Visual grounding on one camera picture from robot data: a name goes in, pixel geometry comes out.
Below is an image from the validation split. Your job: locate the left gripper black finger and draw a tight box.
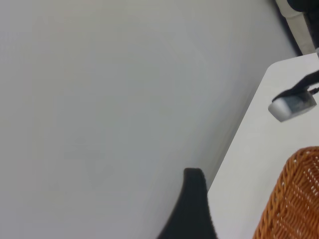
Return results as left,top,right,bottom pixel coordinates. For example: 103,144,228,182
156,168,218,239

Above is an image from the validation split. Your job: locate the orange woven wicker basket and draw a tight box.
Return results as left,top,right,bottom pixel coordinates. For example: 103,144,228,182
252,146,319,239

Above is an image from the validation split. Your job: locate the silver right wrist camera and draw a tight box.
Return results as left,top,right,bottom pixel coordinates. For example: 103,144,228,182
268,93,317,122

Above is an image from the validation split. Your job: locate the white frame post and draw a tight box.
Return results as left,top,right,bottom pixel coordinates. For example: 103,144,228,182
275,0,315,56

